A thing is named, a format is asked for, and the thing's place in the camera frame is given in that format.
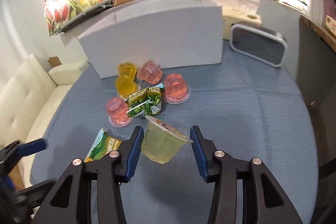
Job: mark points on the pink box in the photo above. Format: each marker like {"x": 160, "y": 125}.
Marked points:
{"x": 329, "y": 12}

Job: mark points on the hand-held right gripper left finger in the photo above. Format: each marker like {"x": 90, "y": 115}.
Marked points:
{"x": 133, "y": 154}

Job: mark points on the pale green jelly cup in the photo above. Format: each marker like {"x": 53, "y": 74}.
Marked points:
{"x": 160, "y": 145}

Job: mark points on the cream leather sofa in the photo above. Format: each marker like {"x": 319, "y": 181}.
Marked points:
{"x": 23, "y": 98}

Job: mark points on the grey cardboard box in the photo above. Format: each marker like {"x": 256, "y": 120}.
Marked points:
{"x": 157, "y": 35}

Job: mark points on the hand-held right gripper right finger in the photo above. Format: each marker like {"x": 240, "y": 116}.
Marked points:
{"x": 198, "y": 154}

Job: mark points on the cream plastic appliance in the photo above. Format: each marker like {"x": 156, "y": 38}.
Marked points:
{"x": 240, "y": 20}

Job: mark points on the green snack packet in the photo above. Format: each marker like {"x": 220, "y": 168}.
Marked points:
{"x": 102, "y": 144}
{"x": 144, "y": 103}

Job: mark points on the pink jelly cup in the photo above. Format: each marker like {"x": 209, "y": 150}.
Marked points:
{"x": 176, "y": 88}
{"x": 116, "y": 111}
{"x": 149, "y": 73}

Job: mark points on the dark grey cabinet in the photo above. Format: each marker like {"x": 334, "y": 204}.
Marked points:
{"x": 320, "y": 77}

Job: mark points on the blue table cloth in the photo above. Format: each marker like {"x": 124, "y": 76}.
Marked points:
{"x": 249, "y": 113}

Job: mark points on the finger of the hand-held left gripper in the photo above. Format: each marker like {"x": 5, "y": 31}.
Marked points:
{"x": 34, "y": 146}

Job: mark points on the yellow jelly cup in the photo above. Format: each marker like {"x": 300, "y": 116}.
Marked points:
{"x": 127, "y": 69}
{"x": 126, "y": 86}

